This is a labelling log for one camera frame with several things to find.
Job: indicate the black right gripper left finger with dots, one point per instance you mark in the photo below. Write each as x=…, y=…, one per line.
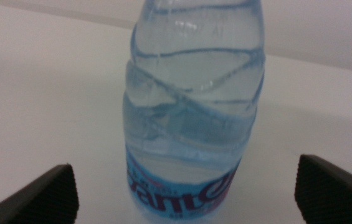
x=45, y=199

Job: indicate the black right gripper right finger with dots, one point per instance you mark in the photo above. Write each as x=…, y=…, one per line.
x=334, y=193

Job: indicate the clear water bottle blue cap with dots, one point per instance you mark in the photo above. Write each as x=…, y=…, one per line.
x=194, y=93

